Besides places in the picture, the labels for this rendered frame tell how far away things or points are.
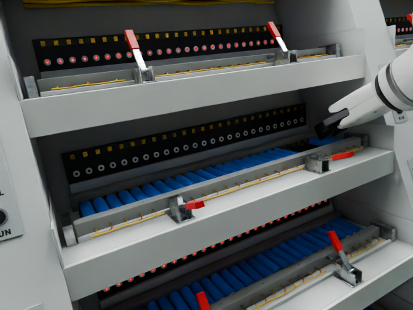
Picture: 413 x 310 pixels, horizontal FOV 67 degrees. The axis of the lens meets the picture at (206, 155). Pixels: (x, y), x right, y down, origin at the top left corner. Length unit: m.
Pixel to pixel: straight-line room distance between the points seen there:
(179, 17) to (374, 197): 0.58
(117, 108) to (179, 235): 0.19
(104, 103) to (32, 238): 0.18
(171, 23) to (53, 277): 0.55
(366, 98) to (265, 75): 0.17
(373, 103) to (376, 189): 0.24
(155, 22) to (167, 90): 0.30
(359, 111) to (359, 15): 0.24
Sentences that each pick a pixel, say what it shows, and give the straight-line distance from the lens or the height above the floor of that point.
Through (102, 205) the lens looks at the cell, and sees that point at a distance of 0.50.
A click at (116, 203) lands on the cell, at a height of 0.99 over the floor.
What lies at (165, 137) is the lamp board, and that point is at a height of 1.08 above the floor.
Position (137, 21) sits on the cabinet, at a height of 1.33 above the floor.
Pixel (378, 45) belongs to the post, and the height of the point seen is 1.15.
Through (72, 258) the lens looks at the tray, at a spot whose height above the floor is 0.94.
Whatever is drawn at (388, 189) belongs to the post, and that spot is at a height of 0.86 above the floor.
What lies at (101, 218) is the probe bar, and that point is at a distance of 0.45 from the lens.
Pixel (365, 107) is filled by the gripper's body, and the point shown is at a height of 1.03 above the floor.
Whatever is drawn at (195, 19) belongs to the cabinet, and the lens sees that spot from 0.77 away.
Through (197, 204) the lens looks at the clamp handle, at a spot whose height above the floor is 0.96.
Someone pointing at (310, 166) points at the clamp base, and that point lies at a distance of 0.58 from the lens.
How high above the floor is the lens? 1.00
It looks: 2 degrees up
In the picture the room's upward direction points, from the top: 16 degrees counter-clockwise
